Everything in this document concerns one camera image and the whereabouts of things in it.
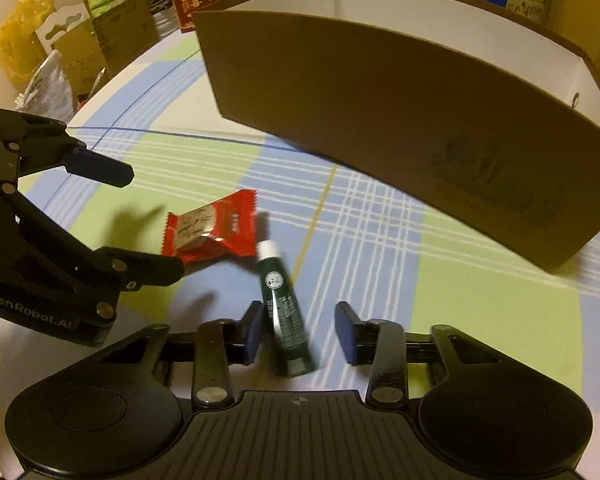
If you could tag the cardboard boxes with bowls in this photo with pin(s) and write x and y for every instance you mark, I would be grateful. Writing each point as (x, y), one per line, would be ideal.
(125, 30)

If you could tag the olive cardboard box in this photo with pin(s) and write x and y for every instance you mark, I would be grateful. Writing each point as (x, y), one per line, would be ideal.
(80, 60)

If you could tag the brown cardboard box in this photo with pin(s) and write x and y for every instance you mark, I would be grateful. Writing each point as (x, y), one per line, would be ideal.
(380, 110)

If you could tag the white plastic bag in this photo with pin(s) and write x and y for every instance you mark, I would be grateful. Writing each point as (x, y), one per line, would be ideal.
(50, 90)

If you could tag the metal basins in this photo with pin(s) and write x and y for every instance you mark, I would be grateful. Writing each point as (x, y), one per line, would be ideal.
(161, 12)

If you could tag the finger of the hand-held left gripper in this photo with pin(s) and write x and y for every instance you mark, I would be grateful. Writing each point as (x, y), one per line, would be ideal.
(100, 167)
(145, 270)

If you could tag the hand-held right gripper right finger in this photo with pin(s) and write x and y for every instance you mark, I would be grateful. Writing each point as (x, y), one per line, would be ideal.
(345, 335)

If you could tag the dark green tube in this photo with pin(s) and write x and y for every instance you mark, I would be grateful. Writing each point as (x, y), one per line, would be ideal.
(285, 320)

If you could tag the yellow plastic bag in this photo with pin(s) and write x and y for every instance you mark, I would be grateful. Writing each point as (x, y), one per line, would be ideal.
(20, 40)

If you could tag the bundle of small green packs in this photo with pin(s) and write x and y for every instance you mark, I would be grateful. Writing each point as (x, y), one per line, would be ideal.
(100, 0)

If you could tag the red snack packet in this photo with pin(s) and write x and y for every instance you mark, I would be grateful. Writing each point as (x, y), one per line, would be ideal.
(215, 230)

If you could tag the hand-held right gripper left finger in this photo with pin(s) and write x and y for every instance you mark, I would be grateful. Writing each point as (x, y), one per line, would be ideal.
(252, 332)

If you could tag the metal spoon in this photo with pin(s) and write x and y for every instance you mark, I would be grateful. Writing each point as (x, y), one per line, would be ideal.
(96, 82)

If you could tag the white cutout card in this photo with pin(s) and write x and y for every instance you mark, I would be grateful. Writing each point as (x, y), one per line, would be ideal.
(60, 22)

